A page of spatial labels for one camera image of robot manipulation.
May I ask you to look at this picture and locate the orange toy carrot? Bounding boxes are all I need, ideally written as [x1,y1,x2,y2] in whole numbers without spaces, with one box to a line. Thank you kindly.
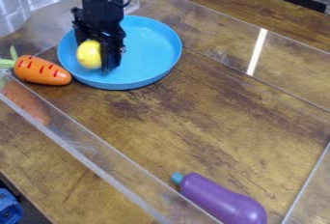
[0,47,72,86]

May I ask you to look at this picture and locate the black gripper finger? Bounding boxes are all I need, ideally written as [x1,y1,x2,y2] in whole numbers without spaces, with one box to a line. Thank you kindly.
[73,25,99,44]
[100,36,125,71]

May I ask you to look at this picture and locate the yellow toy lemon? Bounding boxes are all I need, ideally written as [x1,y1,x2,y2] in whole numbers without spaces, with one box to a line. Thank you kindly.
[76,40,101,70]

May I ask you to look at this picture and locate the blue object at corner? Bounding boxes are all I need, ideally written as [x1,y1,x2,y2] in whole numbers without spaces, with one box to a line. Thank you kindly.
[0,188,22,224]

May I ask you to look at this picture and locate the clear acrylic enclosure wall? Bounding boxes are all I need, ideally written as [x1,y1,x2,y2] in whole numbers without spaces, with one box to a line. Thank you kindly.
[0,0,330,224]

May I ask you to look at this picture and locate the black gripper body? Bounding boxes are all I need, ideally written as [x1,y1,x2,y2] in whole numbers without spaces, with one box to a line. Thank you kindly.
[70,0,128,37]

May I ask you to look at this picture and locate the purple toy eggplant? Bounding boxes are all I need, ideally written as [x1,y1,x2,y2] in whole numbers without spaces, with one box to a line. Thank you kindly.
[171,172,268,224]

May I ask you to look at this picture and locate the blue round tray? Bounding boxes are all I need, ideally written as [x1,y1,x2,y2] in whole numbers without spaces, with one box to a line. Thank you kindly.
[56,15,183,90]

